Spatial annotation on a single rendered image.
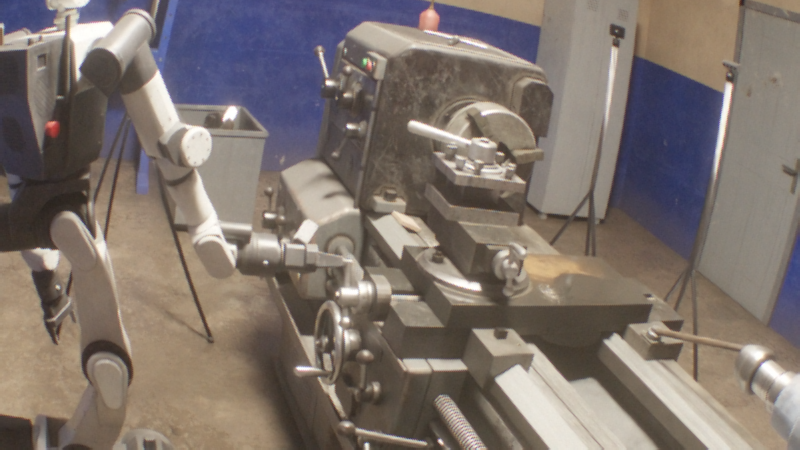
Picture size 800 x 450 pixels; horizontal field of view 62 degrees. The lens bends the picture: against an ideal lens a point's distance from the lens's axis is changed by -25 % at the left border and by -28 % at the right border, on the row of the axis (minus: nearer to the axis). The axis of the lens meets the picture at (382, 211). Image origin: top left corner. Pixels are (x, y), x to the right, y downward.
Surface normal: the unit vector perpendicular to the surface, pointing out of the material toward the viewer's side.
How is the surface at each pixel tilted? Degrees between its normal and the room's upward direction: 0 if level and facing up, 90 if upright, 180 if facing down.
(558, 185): 90
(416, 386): 90
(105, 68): 118
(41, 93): 82
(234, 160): 90
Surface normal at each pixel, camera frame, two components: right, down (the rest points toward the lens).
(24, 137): -0.39, 0.55
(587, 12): 0.28, 0.33
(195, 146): 0.77, 0.20
